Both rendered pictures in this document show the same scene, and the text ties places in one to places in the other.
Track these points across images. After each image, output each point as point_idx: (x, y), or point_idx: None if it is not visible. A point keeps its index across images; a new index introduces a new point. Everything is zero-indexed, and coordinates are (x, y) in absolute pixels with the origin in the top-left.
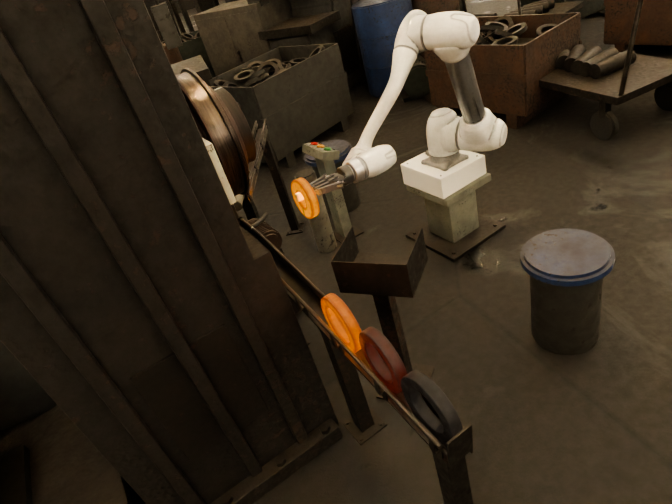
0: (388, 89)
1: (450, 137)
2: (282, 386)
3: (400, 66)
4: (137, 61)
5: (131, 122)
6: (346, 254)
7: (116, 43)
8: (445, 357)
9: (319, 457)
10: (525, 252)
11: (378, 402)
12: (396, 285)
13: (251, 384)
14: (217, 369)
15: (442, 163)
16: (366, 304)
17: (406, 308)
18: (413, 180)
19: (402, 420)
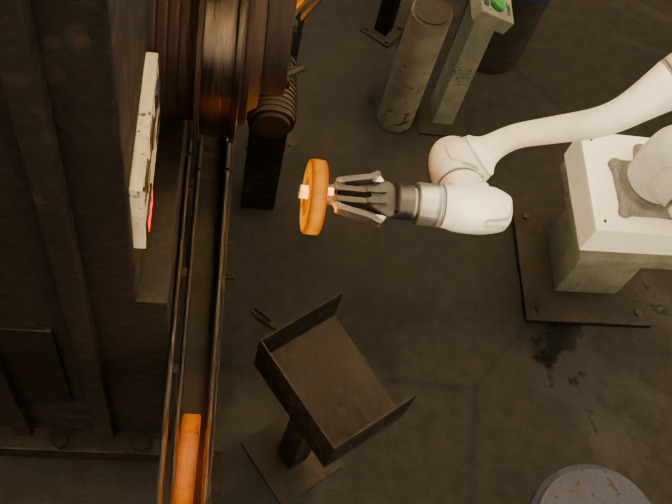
0: (590, 120)
1: (668, 189)
2: (102, 401)
3: (640, 105)
4: (59, 87)
5: (13, 137)
6: (301, 325)
7: (24, 78)
8: (368, 464)
9: (114, 463)
10: (553, 485)
11: (238, 452)
12: (313, 441)
13: (60, 380)
14: (18, 356)
15: (629, 200)
16: (353, 282)
17: (394, 340)
18: (574, 172)
19: (242, 503)
